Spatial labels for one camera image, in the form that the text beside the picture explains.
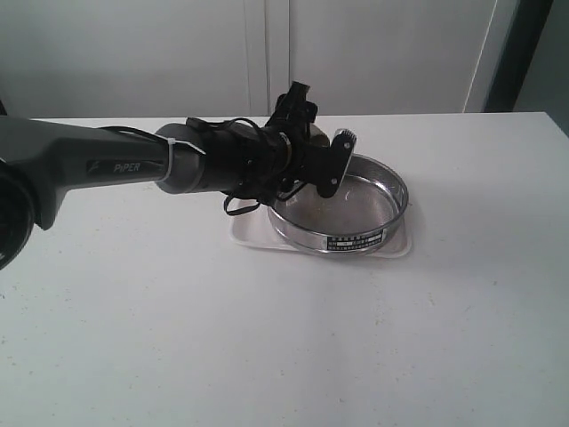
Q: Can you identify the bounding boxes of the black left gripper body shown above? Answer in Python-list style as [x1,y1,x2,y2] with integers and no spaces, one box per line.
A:
[239,120,325,200]

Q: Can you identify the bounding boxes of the stainless steel cup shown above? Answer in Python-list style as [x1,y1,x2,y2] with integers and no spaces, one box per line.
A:
[309,123,331,148]

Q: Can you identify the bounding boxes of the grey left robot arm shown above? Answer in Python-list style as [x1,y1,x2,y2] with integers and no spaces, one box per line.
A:
[1,82,357,265]

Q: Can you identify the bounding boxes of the round stainless steel sieve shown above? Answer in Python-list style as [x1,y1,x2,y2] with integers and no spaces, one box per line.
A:
[268,155,410,257]

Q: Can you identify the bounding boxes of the white plastic tray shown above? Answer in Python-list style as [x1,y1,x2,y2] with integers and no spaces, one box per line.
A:
[229,205,412,259]

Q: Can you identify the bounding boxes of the white cabinet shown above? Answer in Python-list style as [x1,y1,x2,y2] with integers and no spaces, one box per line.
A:
[1,1,518,118]

